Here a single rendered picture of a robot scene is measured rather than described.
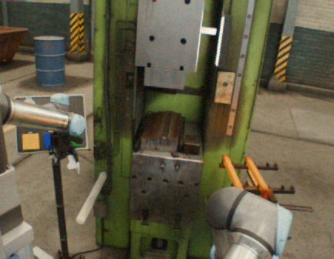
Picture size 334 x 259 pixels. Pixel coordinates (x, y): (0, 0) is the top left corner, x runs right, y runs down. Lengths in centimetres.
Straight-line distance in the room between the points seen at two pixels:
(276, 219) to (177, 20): 100
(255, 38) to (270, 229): 109
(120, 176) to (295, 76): 614
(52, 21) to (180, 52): 780
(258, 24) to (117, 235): 164
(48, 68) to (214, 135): 469
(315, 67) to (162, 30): 634
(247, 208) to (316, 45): 686
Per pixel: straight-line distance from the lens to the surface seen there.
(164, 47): 146
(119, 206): 207
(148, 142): 161
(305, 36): 745
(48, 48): 596
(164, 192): 169
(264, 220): 76
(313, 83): 765
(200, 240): 218
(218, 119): 170
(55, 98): 125
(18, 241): 64
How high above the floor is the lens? 167
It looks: 23 degrees down
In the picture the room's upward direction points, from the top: 5 degrees clockwise
